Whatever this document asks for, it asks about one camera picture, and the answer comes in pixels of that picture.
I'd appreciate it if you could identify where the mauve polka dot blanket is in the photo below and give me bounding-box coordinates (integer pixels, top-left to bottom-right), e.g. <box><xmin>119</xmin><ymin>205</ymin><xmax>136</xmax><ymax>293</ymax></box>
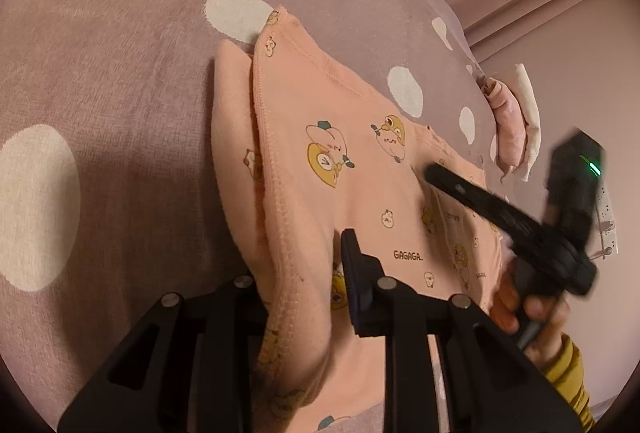
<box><xmin>0</xmin><ymin>0</ymin><xmax>501</xmax><ymax>433</ymax></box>

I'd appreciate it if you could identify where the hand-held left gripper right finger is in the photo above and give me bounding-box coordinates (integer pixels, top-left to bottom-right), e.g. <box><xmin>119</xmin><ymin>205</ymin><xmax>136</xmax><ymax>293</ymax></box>
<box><xmin>341</xmin><ymin>228</ymin><xmax>583</xmax><ymax>433</ymax></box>

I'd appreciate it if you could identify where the white power strip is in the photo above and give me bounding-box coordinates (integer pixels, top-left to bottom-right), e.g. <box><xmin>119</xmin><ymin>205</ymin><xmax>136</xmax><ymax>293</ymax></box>
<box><xmin>592</xmin><ymin>183</ymin><xmax>621</xmax><ymax>259</ymax></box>

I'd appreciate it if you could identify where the pink folded cloth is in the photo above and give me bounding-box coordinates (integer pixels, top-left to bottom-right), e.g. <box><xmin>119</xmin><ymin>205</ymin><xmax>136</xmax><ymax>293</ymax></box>
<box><xmin>480</xmin><ymin>78</ymin><xmax>530</xmax><ymax>176</ymax></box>

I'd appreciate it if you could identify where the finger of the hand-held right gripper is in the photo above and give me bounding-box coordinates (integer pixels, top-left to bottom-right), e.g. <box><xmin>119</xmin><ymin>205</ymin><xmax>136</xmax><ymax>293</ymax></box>
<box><xmin>424</xmin><ymin>163</ymin><xmax>546</xmax><ymax>259</ymax></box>

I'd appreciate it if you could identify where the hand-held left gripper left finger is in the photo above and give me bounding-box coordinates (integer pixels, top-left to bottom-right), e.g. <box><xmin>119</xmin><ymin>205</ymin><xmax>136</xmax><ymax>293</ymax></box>
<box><xmin>57</xmin><ymin>275</ymin><xmax>271</xmax><ymax>433</ymax></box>

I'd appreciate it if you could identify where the person's right hand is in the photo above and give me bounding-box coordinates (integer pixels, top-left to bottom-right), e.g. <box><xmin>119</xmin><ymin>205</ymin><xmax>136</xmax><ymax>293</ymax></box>
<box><xmin>490</xmin><ymin>268</ymin><xmax>573</xmax><ymax>366</ymax></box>

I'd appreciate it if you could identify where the person's right forearm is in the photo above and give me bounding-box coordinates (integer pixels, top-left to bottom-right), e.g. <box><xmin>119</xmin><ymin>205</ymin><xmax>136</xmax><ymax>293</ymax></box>
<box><xmin>542</xmin><ymin>333</ymin><xmax>598</xmax><ymax>433</ymax></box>

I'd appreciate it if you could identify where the peach cartoon print shirt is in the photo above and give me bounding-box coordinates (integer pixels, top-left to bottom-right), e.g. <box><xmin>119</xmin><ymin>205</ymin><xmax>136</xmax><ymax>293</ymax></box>
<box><xmin>210</xmin><ymin>5</ymin><xmax>506</xmax><ymax>433</ymax></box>

